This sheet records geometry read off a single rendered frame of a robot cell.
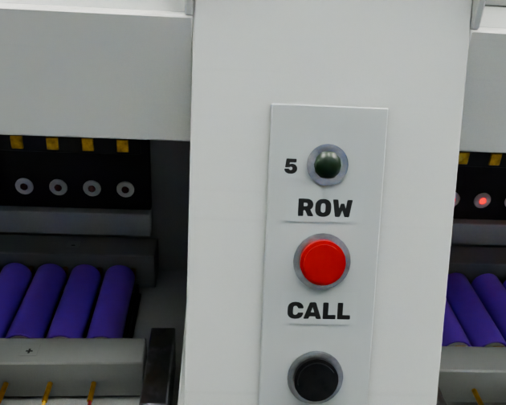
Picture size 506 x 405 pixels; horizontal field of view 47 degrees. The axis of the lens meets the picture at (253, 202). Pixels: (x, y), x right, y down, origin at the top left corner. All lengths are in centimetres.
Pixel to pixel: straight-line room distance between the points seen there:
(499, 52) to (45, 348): 24
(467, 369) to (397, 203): 13
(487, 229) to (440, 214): 20
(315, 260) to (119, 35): 10
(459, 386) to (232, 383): 14
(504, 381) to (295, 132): 18
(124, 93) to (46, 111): 3
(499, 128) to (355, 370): 10
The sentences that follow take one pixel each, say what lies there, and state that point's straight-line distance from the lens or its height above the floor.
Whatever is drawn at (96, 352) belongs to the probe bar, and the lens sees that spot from 30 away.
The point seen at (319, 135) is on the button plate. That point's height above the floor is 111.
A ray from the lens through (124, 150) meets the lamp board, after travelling 36.
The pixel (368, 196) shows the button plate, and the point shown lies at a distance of 21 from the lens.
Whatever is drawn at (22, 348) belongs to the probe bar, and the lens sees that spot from 31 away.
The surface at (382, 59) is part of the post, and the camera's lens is 21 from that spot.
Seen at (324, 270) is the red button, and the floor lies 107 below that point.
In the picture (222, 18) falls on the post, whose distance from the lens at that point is 20.
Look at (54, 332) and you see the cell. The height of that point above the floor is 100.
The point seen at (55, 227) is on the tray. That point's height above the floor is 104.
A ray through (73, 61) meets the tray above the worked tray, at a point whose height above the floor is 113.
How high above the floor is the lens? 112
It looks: 8 degrees down
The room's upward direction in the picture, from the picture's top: 2 degrees clockwise
